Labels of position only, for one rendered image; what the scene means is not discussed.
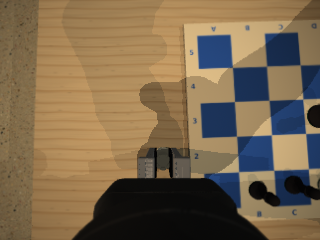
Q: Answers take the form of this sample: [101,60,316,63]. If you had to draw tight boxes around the white chess rook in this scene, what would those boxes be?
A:
[157,147,170,170]

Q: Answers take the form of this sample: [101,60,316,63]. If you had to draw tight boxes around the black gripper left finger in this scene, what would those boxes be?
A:
[138,148,157,178]

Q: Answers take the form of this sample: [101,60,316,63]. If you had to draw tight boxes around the blue and cream chessboard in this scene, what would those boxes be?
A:
[183,20,320,221]

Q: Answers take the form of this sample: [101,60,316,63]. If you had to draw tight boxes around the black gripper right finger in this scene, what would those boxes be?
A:
[168,148,190,178]

